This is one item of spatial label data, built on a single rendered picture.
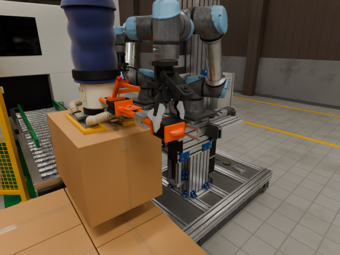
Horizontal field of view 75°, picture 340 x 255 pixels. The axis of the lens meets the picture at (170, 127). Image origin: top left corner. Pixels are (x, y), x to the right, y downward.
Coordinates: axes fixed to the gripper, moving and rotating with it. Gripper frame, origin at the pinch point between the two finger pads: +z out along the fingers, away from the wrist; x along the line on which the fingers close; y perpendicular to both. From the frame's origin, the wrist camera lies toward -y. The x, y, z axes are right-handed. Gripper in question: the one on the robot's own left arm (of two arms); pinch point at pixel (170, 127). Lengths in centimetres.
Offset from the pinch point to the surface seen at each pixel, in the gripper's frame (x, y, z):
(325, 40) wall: -584, 172, -43
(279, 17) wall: -572, 285, -101
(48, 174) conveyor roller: 24, 118, 66
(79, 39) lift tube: 9, 53, -27
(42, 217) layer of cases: 36, 70, 66
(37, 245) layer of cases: 41, 51, 66
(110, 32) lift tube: -4, 51, -30
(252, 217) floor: -116, 30, 118
